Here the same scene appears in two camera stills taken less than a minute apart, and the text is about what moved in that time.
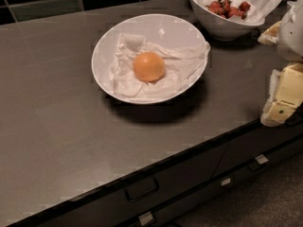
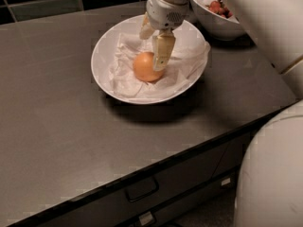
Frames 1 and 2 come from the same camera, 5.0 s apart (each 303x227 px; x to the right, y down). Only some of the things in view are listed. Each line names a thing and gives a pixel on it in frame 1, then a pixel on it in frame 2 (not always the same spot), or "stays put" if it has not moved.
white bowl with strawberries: x=227 y=12 stays put
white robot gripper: x=292 y=32 to x=162 y=12
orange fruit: x=149 y=66 stays put
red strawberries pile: x=224 y=8 stays put
